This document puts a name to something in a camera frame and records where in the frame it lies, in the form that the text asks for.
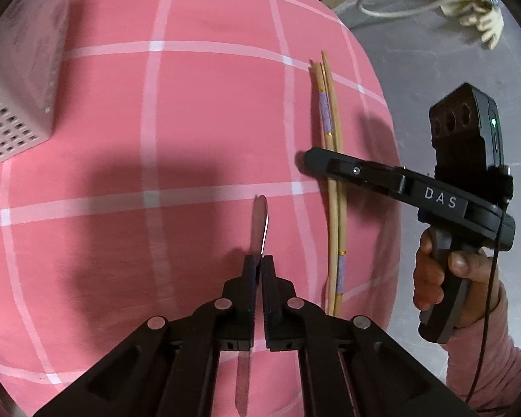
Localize wooden chopstick purple band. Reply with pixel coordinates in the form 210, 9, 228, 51
312, 51, 347, 316

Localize steel table knife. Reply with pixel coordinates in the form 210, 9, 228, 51
235, 195, 269, 416

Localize pink right sleeve forearm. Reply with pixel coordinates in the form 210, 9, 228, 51
442, 287, 521, 416

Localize person's right hand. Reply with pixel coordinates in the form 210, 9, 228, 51
413, 227, 503, 330

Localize cream rubber gloves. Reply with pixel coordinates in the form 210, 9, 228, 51
439, 0, 504, 50

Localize pink checked tablecloth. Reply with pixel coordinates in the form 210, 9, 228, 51
0, 0, 399, 415

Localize white perforated utensil holder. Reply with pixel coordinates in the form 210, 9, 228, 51
0, 0, 69, 163

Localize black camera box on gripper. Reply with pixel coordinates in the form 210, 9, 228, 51
429, 83, 514, 209

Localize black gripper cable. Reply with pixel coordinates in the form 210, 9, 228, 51
464, 207, 507, 405

